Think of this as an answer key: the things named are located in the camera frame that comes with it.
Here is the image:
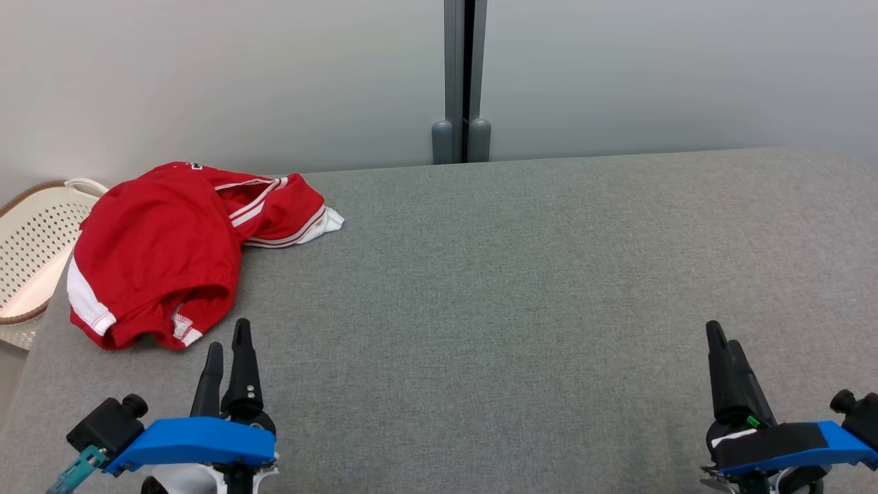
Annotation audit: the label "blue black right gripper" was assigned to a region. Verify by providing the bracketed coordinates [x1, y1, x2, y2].
[701, 320, 878, 494]

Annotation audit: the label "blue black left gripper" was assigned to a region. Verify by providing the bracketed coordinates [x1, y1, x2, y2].
[103, 317, 277, 475]

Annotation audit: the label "red shorts with white stripes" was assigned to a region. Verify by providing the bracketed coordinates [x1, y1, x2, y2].
[67, 162, 242, 351]

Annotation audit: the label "red Bulls 23 jersey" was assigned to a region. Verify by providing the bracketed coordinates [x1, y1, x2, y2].
[187, 162, 345, 249]

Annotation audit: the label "white perforated laundry basket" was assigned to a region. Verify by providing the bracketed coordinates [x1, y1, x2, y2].
[0, 178, 110, 351]

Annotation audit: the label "grey partition post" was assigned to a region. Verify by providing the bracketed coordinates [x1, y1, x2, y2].
[431, 0, 464, 165]
[468, 0, 492, 163]

